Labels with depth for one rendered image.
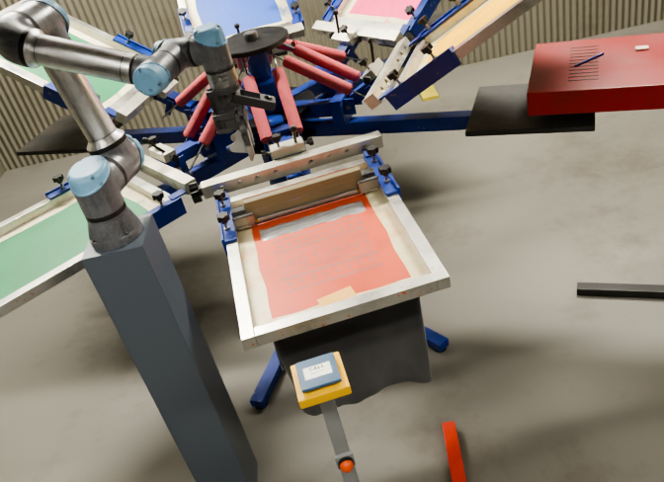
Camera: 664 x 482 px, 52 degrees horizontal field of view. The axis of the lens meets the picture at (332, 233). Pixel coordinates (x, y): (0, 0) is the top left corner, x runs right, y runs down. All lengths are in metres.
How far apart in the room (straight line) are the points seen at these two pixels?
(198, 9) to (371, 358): 2.36
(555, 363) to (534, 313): 0.32
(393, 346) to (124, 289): 0.81
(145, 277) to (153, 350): 0.28
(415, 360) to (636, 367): 1.12
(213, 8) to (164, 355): 2.17
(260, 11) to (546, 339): 2.18
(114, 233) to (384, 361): 0.89
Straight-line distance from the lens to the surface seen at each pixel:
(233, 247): 2.20
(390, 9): 3.42
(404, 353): 2.13
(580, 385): 2.91
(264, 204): 2.28
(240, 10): 3.81
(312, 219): 2.27
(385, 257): 2.03
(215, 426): 2.42
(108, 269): 2.02
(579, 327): 3.14
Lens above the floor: 2.16
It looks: 33 degrees down
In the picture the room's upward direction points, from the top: 14 degrees counter-clockwise
